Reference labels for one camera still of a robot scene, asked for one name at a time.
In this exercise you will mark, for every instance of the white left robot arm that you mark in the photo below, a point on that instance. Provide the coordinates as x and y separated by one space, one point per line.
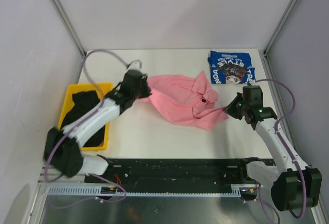
63 147

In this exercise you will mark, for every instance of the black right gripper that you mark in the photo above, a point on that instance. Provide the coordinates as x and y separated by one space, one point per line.
230 109

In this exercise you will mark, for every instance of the aluminium frame post right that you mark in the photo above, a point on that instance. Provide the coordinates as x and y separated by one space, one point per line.
280 26

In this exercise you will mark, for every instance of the folded blue printed t-shirt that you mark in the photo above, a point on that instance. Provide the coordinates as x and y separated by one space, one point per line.
231 67

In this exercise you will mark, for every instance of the yellow plastic bin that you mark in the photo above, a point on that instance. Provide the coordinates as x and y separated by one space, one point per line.
68 104

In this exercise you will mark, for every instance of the aluminium side rail right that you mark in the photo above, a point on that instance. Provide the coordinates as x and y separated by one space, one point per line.
276 92

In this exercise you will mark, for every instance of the aluminium frame post left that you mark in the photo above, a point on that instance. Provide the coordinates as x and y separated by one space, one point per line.
68 26

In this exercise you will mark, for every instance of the pink t-shirt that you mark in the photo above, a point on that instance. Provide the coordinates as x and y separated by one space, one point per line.
186 101

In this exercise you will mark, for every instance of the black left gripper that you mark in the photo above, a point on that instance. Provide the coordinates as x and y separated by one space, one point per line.
147 92

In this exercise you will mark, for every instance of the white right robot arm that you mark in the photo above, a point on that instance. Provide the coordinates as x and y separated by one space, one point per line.
292 183

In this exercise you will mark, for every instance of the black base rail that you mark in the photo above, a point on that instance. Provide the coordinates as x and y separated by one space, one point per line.
148 172

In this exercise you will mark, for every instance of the white slotted cable duct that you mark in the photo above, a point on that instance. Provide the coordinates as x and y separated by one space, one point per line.
172 190

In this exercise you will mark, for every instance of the black t-shirt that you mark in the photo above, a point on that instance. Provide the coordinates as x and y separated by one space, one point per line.
84 101

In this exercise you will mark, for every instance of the aluminium frame post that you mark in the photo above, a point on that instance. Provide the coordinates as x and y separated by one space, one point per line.
280 26
68 26

